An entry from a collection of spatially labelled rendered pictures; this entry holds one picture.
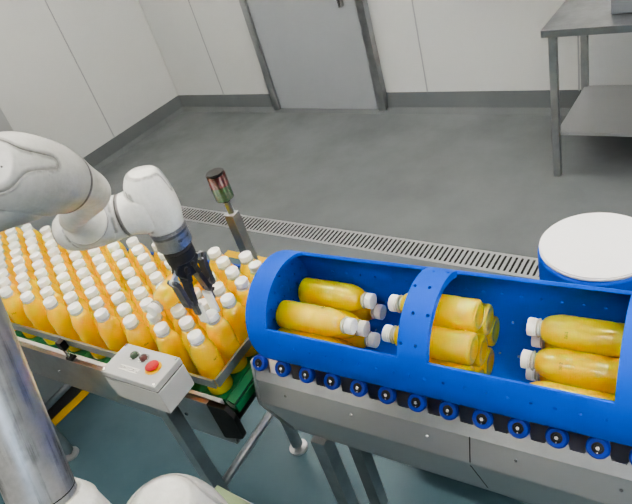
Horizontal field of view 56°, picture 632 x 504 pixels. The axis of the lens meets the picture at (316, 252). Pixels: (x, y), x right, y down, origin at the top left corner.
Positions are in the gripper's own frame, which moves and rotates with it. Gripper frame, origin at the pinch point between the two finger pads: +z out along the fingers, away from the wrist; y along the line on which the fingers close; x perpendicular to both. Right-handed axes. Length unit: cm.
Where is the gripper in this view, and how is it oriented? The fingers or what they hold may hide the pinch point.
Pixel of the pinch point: (206, 306)
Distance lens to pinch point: 159.2
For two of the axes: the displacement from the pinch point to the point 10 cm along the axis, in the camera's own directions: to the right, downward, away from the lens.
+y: 4.7, -6.1, 6.4
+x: -8.4, -1.0, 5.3
